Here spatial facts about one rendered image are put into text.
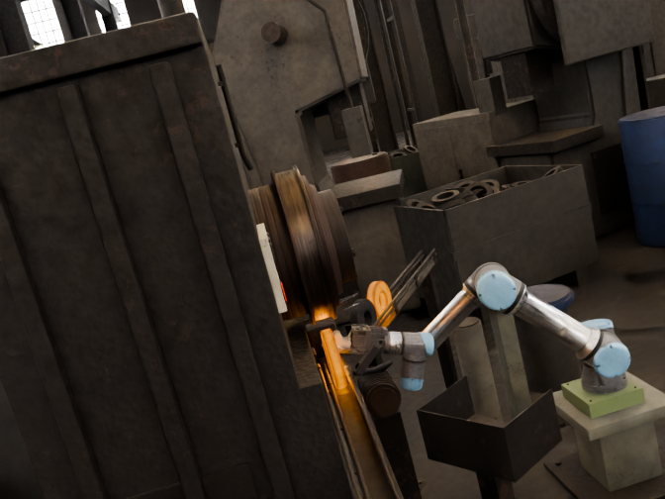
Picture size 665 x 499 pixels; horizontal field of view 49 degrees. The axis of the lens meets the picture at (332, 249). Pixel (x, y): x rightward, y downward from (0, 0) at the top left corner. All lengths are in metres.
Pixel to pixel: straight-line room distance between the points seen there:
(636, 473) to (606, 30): 3.52
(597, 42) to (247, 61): 2.38
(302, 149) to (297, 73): 0.48
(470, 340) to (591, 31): 3.01
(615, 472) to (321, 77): 3.04
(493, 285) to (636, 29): 3.72
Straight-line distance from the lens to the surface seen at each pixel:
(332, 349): 2.19
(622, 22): 5.71
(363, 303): 2.69
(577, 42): 5.38
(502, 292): 2.33
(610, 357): 2.46
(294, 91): 4.81
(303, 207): 1.98
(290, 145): 4.84
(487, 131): 6.02
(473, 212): 4.36
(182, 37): 1.65
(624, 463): 2.75
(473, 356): 3.02
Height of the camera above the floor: 1.51
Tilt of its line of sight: 11 degrees down
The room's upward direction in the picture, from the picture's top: 14 degrees counter-clockwise
